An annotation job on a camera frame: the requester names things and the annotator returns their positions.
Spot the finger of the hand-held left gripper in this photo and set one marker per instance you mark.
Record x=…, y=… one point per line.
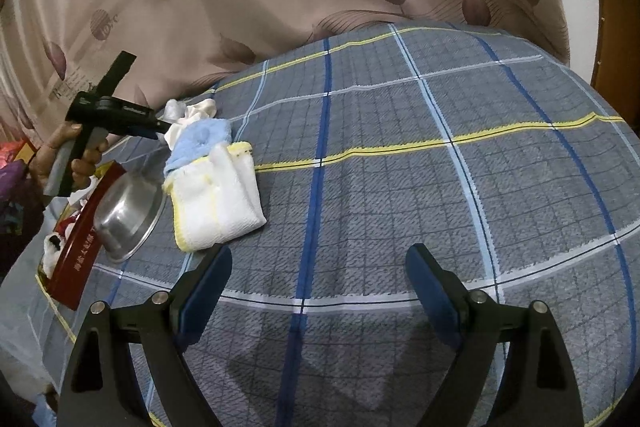
x=120, y=69
x=145, y=129

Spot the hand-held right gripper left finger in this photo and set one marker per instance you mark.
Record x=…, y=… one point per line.
x=205, y=292

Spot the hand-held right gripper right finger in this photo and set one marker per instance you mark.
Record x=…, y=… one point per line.
x=435, y=297

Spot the pile of white socks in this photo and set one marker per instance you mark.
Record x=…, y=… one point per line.
x=187, y=114

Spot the light blue cloth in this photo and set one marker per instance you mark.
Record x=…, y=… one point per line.
x=200, y=142

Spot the yellow-edged white towel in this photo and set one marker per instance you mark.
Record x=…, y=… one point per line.
x=215, y=202

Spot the red and white satin cloth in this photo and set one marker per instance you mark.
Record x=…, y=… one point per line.
x=67, y=224

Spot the red and gold tin box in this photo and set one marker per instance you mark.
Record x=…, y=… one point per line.
x=75, y=262

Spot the person's left hand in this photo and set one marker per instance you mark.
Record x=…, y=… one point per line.
x=82, y=167

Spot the stainless steel bowl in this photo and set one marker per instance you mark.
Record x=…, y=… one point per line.
x=127, y=219

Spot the red cardboard box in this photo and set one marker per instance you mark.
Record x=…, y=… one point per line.
x=17, y=153

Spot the grey plaid bedsheet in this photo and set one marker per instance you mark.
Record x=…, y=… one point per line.
x=400, y=167

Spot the translucent plastic bag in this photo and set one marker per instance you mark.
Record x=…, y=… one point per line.
x=25, y=347

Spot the brown wooden door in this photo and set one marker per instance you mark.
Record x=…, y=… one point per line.
x=617, y=17

